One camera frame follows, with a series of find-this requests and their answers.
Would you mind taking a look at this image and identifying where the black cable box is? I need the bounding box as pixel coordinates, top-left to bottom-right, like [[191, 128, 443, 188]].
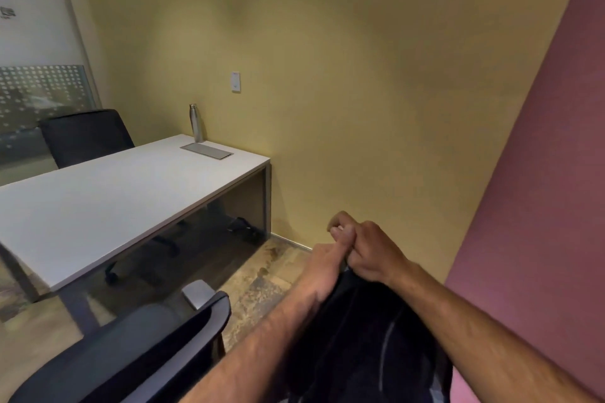
[[226, 217, 261, 243]]

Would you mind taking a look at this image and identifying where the white table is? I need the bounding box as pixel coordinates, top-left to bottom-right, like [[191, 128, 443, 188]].
[[0, 133, 273, 338]]

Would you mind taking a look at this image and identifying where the black office chair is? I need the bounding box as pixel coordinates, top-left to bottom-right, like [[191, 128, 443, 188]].
[[37, 108, 190, 287]]

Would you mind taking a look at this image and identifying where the person's right forearm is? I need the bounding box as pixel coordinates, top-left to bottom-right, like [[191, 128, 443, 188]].
[[387, 261, 601, 403]]

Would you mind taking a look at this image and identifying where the black grey-striped backpack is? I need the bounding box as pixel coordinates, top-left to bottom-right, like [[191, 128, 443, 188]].
[[283, 265, 454, 403]]

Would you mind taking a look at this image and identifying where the steel water bottle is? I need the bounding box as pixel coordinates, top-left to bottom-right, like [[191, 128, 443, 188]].
[[188, 103, 205, 144]]

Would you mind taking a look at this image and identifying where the grey table cable hatch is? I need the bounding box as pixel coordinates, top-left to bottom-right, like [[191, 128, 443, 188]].
[[180, 142, 234, 162]]

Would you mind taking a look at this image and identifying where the person's right hand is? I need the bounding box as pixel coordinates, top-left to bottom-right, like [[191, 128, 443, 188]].
[[327, 210, 417, 285]]

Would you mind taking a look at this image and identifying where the black chair with armrests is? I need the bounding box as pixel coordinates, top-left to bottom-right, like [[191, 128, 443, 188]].
[[9, 280, 233, 403]]

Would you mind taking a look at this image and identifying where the person's left forearm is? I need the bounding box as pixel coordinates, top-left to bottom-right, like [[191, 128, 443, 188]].
[[181, 275, 331, 403]]

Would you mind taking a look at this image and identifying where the person's left hand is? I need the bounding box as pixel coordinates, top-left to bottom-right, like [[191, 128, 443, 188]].
[[296, 225, 355, 302]]

